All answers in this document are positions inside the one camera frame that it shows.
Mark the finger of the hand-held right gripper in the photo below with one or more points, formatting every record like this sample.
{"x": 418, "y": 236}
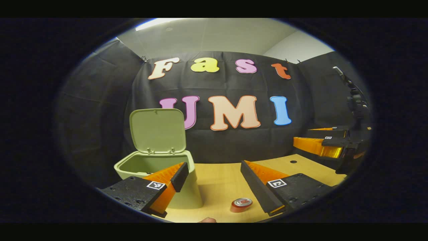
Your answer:
{"x": 331, "y": 133}
{"x": 317, "y": 147}

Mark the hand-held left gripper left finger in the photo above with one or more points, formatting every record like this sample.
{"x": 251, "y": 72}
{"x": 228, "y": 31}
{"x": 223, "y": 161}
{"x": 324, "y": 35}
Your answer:
{"x": 179, "y": 177}

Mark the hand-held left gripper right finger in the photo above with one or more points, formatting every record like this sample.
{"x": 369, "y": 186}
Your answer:
{"x": 257, "y": 187}

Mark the red pop can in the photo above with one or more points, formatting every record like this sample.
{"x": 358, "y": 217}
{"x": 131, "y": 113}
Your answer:
{"x": 240, "y": 205}

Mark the green desktop garbage bin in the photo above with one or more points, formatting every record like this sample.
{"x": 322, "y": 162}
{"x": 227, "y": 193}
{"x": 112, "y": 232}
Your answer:
{"x": 157, "y": 130}

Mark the wooden desktop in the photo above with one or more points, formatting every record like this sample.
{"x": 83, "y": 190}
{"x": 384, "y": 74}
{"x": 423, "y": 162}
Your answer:
{"x": 220, "y": 180}

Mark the black backdrop cloth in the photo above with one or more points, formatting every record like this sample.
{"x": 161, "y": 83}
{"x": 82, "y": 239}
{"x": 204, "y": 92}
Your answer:
{"x": 100, "y": 100}

